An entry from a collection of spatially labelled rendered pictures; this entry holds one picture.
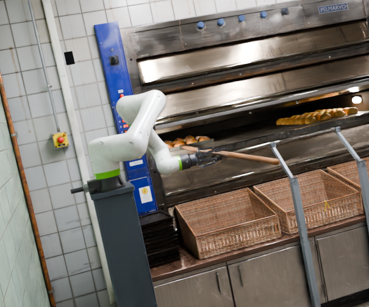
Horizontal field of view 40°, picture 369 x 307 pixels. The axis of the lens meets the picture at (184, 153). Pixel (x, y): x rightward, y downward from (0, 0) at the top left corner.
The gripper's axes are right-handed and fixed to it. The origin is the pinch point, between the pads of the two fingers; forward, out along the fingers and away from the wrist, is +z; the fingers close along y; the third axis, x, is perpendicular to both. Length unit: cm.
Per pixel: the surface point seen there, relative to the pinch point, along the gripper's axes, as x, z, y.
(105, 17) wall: -51, -44, -100
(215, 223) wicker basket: -43, 0, 52
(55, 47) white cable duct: -49, -80, -86
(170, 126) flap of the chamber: -35.9, -19.4, -20.8
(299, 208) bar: 9, 39, 43
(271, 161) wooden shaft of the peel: 77, -1, 0
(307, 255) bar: 9, 39, 73
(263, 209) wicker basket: -22, 29, 46
